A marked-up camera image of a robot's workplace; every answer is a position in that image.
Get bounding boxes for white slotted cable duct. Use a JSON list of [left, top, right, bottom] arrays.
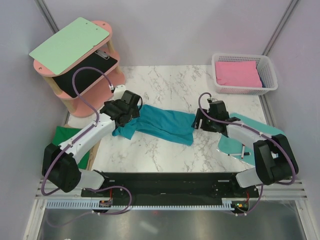
[[46, 199, 250, 211]]

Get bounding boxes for pink folded t shirt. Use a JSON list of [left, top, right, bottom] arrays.
[[214, 61, 262, 88]]

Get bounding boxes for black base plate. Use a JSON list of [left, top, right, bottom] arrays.
[[81, 172, 259, 205]]

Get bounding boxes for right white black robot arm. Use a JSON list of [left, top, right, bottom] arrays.
[[193, 98, 299, 197]]

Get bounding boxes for blue folded cloth in basket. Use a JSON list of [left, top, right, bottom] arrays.
[[257, 71, 266, 88]]

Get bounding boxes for aluminium rail frame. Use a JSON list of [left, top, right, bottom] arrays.
[[23, 177, 83, 238]]

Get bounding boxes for black capped marker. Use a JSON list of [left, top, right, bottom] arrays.
[[227, 152, 251, 158]]

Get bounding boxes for white plastic basket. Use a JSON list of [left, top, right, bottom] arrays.
[[211, 53, 278, 96]]

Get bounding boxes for red capped marker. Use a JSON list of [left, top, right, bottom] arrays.
[[241, 145, 246, 159]]

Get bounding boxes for green folded t shirt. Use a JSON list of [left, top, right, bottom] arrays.
[[52, 126, 90, 170]]

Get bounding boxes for pink three-tier wooden shelf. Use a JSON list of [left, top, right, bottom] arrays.
[[29, 17, 126, 118]]

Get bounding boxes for turquoise plastic board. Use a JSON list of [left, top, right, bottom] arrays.
[[218, 112, 285, 166]]

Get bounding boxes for black clipboard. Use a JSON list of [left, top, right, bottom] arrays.
[[53, 50, 118, 98]]

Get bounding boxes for teal t shirt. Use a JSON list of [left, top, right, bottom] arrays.
[[112, 104, 196, 146]]

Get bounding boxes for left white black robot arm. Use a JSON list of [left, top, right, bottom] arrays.
[[42, 90, 143, 197]]

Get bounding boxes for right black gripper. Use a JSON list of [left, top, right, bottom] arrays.
[[190, 108, 218, 133]]

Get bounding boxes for light green clipboard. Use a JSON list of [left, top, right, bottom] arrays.
[[29, 17, 112, 77]]

